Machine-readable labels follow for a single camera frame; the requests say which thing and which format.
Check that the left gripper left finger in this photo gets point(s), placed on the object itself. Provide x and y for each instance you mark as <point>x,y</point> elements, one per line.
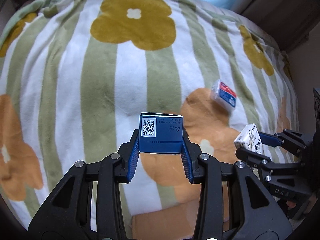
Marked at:
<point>85,204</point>

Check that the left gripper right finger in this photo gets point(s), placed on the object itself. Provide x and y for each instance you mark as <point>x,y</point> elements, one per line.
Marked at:
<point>233,203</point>

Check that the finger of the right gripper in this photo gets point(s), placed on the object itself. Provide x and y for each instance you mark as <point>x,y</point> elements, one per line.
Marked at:
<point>254,160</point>
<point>272,140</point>

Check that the black white patterned box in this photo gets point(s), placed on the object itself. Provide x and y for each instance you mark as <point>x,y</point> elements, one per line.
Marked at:
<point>249,139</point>

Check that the dental floss plastic case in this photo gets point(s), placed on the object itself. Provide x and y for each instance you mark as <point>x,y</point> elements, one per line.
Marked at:
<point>223,95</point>

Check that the small blue box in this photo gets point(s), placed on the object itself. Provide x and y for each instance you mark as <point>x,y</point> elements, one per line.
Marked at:
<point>160,133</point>

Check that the person right hand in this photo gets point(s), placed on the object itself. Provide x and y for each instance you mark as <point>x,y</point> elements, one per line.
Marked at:
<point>290,205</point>

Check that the open cardboard box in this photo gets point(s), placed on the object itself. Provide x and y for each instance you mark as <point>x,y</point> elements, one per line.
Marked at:
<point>176,222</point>

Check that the brown right curtain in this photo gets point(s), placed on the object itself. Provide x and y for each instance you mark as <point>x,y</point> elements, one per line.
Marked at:
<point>289,22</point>

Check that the flower striped fleece blanket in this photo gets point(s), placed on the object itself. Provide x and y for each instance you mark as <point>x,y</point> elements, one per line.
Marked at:
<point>76,74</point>

